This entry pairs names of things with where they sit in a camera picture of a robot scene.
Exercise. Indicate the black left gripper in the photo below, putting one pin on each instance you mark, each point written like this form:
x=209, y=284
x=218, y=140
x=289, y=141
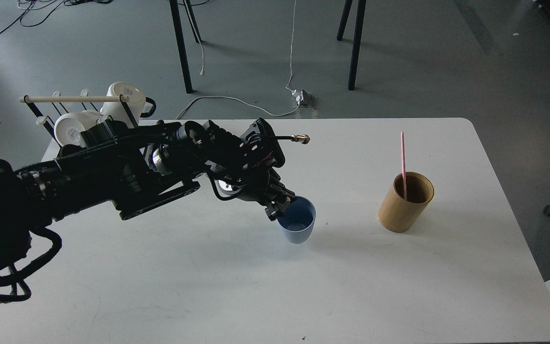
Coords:
x=244, y=167

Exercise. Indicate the blue plastic cup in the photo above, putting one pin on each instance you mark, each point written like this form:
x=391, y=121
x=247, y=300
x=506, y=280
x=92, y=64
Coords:
x=298, y=222

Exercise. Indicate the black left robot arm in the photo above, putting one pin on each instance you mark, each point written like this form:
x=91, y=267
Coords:
x=136, y=169

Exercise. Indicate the bamboo cylinder holder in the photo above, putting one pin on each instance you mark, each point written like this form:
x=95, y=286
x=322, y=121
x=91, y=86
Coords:
x=398, y=213

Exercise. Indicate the white mug upper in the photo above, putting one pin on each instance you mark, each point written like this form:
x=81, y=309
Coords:
x=131, y=105

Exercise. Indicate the white mug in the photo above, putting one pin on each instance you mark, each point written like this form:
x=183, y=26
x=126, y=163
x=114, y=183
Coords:
x=131, y=105
x=68, y=127

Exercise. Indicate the black table leg right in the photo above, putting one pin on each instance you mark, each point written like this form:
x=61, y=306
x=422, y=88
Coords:
x=357, y=36

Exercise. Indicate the black table leg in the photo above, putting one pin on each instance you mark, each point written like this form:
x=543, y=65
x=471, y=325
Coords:
x=180, y=39
x=357, y=36

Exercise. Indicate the black table leg left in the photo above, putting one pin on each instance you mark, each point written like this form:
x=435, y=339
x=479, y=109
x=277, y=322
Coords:
x=180, y=39

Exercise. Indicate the white mug lower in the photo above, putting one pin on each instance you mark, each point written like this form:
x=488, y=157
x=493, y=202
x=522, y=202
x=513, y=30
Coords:
x=68, y=127

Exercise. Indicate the black wire mug rack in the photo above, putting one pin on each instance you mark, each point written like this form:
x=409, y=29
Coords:
x=49, y=109

